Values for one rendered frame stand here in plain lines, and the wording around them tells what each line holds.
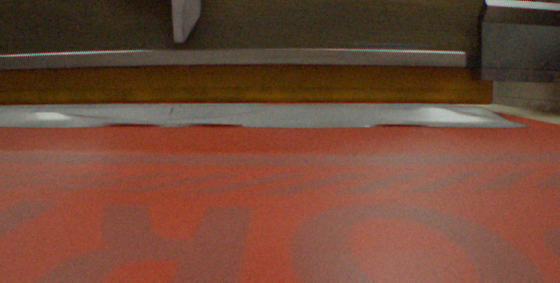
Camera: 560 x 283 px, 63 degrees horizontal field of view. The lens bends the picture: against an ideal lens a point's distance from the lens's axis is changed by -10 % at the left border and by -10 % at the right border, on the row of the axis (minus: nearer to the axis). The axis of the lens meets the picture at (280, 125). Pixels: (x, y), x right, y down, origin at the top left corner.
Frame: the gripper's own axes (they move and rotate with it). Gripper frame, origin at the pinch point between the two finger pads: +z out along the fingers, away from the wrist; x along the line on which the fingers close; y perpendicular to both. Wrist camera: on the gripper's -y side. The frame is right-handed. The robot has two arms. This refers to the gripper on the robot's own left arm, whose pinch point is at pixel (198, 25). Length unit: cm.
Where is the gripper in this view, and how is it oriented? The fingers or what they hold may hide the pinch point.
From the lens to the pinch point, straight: 34.1
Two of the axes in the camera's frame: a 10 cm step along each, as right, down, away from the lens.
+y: -10.0, 0.0, -0.1
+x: 0.1, 1.0, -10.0
